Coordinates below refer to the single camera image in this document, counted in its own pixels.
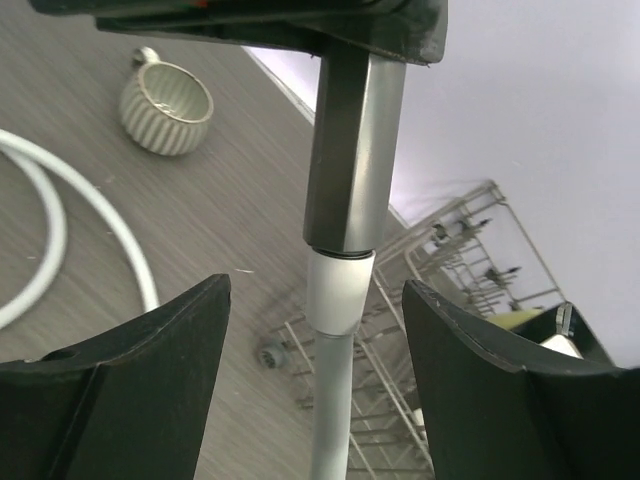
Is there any grey wire dish rack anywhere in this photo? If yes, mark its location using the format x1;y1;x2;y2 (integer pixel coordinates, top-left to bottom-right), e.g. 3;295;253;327
254;179;574;476

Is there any yellow object behind rack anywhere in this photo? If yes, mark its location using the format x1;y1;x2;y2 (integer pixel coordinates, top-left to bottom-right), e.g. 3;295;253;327
487;308;543;330

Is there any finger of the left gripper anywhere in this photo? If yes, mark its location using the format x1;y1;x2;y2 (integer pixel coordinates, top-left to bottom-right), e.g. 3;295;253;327
30;0;448;65

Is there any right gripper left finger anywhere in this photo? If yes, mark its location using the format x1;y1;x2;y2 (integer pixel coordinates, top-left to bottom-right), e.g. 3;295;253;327
1;274;231;480

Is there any grey shower head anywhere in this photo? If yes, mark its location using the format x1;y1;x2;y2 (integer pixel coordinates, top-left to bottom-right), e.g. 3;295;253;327
303;44;406;257

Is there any ribbed ceramic mug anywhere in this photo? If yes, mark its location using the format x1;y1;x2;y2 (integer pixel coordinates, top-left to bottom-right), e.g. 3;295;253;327
118;47;214;157

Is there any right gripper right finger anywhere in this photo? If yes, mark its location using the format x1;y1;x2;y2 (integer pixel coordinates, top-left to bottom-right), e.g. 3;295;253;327
402;280;639;479

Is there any white square plate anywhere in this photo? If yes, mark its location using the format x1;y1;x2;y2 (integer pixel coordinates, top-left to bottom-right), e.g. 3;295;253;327
540;334;583;359

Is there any white shower hose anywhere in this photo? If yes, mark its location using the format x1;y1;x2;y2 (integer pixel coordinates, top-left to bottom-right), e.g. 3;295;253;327
0;128;377;480

